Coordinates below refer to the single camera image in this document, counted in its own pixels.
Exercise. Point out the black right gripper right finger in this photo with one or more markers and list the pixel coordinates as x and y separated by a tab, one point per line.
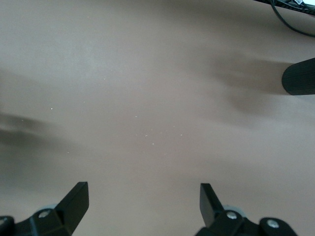
229	221

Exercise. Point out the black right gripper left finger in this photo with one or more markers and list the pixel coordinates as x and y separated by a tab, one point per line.
61	216

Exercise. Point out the black ribbed cylinder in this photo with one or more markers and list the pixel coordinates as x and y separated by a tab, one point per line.
300	77

